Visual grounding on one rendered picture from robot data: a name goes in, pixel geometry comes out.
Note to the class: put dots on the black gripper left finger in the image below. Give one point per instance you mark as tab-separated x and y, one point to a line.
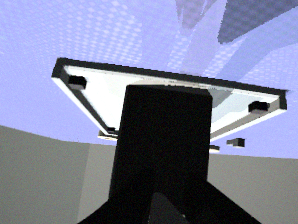
130	205

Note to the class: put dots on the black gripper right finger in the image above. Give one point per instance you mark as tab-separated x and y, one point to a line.
205	204

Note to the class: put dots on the grey cylinder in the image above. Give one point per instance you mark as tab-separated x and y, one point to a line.
162	211

